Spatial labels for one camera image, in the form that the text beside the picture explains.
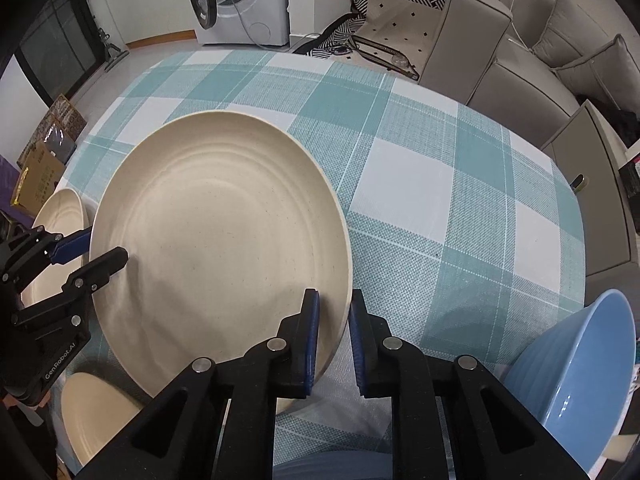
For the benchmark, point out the white kitchen base cabinet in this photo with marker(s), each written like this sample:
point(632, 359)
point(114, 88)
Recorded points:
point(150, 0)

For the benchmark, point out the grey side cabinet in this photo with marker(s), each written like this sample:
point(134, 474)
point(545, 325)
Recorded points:
point(605, 200)

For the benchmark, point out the grey floor mop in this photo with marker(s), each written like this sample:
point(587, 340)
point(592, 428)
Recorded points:
point(114, 52)

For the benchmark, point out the brown cardboard box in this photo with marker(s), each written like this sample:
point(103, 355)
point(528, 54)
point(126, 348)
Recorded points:
point(37, 175)

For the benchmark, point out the white front-load washing machine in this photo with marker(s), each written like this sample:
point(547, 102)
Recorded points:
point(250, 5)

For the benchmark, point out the grey fabric sofa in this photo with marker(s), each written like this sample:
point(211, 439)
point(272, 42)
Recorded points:
point(500, 75)

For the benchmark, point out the beige diamond-dotted cushion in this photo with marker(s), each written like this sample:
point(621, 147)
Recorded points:
point(400, 30)

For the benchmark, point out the black framed glass door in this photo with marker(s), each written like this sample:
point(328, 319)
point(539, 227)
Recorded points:
point(55, 55)

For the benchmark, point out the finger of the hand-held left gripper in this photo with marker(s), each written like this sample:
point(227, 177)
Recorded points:
point(100, 270)
point(72, 246)

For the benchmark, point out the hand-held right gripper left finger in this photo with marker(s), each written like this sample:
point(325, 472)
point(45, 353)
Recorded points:
point(312, 340)

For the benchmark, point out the grey sofa cushion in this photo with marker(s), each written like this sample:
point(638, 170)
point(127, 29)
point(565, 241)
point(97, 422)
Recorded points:
point(565, 32)
point(607, 77)

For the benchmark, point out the brown patterned flat box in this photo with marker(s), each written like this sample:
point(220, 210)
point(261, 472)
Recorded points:
point(62, 120)

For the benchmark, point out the blue ribbed bowl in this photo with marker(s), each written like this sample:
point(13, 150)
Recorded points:
point(585, 360)

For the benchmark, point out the beige round plate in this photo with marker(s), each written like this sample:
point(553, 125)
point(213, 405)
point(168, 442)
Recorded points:
point(60, 210)
point(95, 420)
point(220, 240)

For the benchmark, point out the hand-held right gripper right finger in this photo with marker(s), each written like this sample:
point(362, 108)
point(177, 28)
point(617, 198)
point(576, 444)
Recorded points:
point(357, 345)

